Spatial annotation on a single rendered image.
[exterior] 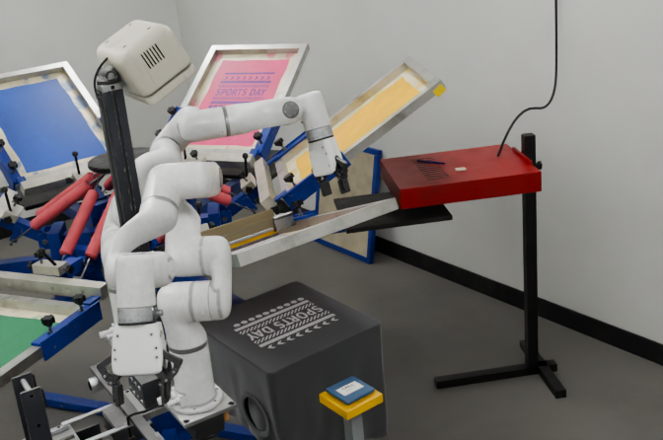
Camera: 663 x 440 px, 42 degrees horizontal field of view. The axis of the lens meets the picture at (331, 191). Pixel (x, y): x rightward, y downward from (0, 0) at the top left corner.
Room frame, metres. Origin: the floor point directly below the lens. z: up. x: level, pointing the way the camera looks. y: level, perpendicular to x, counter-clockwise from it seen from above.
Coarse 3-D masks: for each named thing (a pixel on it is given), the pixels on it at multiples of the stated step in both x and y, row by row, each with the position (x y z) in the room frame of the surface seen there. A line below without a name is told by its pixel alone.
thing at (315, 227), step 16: (352, 208) 2.66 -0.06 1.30; (368, 208) 2.47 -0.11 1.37; (384, 208) 2.50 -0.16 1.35; (304, 224) 2.90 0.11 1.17; (320, 224) 2.37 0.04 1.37; (336, 224) 2.39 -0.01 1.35; (352, 224) 2.42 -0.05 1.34; (272, 240) 2.30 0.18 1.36; (288, 240) 2.29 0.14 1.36; (304, 240) 2.32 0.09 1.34; (240, 256) 2.20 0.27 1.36; (256, 256) 2.22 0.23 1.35
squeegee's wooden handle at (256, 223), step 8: (248, 216) 2.88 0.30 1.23; (256, 216) 2.89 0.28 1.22; (264, 216) 2.91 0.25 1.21; (272, 216) 2.93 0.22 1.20; (224, 224) 2.82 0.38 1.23; (232, 224) 2.83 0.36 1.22; (240, 224) 2.85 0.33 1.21; (248, 224) 2.86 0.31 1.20; (256, 224) 2.88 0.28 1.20; (264, 224) 2.90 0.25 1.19; (272, 224) 2.91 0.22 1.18; (200, 232) 2.77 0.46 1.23; (208, 232) 2.78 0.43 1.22; (216, 232) 2.79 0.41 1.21; (224, 232) 2.81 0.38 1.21; (232, 232) 2.82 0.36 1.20; (240, 232) 2.84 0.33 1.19; (248, 232) 2.85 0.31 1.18; (256, 232) 2.87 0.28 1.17; (232, 240) 2.81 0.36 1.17
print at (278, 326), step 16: (288, 304) 2.72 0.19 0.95; (304, 304) 2.71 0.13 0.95; (256, 320) 2.62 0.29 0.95; (272, 320) 2.61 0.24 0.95; (288, 320) 2.60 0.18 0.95; (304, 320) 2.59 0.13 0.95; (320, 320) 2.58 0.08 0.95; (336, 320) 2.56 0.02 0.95; (256, 336) 2.50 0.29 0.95; (272, 336) 2.49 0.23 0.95; (288, 336) 2.48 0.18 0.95
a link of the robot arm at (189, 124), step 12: (192, 108) 2.34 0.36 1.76; (216, 108) 2.29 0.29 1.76; (180, 120) 2.26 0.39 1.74; (192, 120) 2.25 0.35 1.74; (204, 120) 2.25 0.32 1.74; (216, 120) 2.26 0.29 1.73; (168, 132) 2.34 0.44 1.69; (180, 132) 2.26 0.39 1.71; (192, 132) 2.24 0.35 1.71; (204, 132) 2.25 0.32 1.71; (216, 132) 2.26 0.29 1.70; (180, 144) 2.34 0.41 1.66
